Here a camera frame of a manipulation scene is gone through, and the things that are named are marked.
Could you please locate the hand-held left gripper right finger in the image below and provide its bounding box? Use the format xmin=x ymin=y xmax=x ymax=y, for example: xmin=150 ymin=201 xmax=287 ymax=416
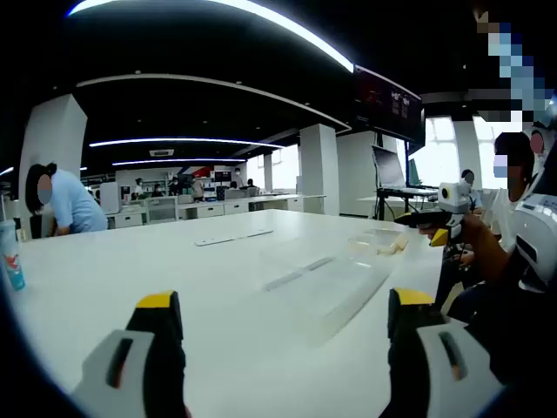
xmin=386 ymin=287 xmax=506 ymax=418

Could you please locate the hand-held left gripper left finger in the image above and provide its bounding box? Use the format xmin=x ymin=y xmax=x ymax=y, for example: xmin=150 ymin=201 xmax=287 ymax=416
xmin=71 ymin=290 xmax=188 ymax=418

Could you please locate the clear lid with cream latches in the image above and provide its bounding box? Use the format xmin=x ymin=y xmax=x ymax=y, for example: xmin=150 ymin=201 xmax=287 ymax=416
xmin=347 ymin=226 xmax=411 ymax=257

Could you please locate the clear plastic storage box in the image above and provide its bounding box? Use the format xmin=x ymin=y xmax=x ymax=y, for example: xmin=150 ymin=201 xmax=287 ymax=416
xmin=260 ymin=250 xmax=393 ymax=347

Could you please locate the white chest device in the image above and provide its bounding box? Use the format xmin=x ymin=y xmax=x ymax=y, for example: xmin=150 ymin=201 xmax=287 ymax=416
xmin=512 ymin=165 xmax=557 ymax=293

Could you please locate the person's black shirt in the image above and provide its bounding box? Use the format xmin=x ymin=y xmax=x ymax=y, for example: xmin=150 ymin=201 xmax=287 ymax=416
xmin=447 ymin=247 xmax=557 ymax=393

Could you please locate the white square pillar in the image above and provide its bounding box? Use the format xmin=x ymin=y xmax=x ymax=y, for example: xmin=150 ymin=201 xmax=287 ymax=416
xmin=299 ymin=124 xmax=340 ymax=217

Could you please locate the dark hanging display screen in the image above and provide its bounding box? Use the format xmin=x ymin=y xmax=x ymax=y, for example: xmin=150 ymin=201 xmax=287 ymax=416
xmin=352 ymin=64 xmax=426 ymax=147

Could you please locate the blue drink bottle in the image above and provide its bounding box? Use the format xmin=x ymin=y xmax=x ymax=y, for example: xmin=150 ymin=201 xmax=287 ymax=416
xmin=0 ymin=219 xmax=26 ymax=292

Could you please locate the row of white cabinets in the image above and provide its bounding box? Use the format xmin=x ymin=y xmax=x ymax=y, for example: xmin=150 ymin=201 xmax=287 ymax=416
xmin=104 ymin=193 xmax=327 ymax=230

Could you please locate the group of distant people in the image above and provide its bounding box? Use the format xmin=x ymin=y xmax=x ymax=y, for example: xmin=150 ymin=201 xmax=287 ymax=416
xmin=132 ymin=167 xmax=262 ymax=204

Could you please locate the curved ceiling light strip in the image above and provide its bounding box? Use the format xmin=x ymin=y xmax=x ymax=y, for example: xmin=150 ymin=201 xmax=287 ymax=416
xmin=67 ymin=0 xmax=356 ymax=73

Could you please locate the white table cable cover plate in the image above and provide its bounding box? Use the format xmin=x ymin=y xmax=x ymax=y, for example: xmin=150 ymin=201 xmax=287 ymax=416
xmin=264 ymin=255 xmax=337 ymax=292
xmin=194 ymin=229 xmax=275 ymax=247

